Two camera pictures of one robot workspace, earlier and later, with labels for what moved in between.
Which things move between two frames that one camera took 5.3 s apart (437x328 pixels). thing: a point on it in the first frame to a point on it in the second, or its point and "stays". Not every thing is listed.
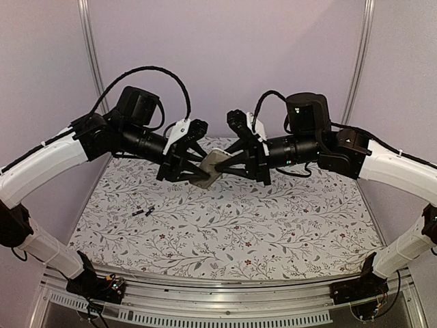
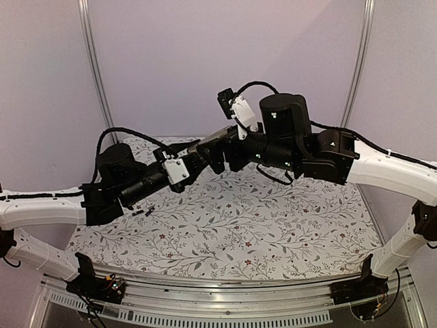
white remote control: (214, 156) to (220, 134)
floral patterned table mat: (301, 223) stays
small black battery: (149, 211) stays
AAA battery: (137, 212) stays
